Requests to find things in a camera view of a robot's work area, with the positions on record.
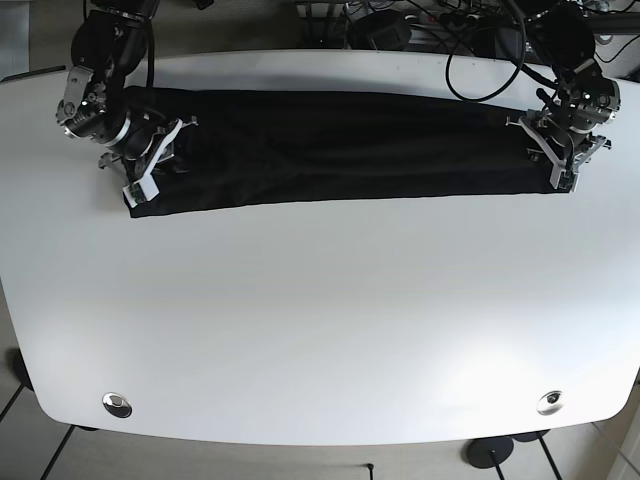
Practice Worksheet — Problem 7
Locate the black T-shirt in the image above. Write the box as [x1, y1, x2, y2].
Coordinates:
[130, 88, 552, 219]

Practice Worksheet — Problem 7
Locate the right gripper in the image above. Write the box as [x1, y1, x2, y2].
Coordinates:
[97, 115, 198, 192]

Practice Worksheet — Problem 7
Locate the right table grommet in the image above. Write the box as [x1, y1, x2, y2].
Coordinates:
[536, 390, 565, 416]

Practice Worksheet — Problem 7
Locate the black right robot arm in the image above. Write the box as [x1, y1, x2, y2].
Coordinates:
[56, 1, 198, 208]

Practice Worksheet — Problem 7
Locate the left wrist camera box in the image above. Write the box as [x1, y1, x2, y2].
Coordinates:
[549, 167, 578, 193]

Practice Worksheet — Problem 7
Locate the black round stand base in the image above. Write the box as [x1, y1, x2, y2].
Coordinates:
[464, 436, 514, 469]

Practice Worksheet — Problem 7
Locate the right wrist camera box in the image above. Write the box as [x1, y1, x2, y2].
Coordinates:
[123, 176, 159, 208]

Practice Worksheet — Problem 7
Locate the left table grommet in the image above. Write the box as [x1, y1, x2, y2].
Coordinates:
[102, 392, 132, 419]

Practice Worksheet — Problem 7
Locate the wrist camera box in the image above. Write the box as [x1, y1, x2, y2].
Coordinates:
[123, 176, 159, 208]
[549, 167, 578, 193]

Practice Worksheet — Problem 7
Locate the table grommet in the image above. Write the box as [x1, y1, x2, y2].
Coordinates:
[102, 392, 132, 419]
[536, 390, 565, 416]

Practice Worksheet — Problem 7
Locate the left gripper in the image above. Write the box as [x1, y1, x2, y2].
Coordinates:
[506, 112, 612, 191]

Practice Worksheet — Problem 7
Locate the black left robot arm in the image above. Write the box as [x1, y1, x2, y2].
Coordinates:
[435, 1, 621, 196]

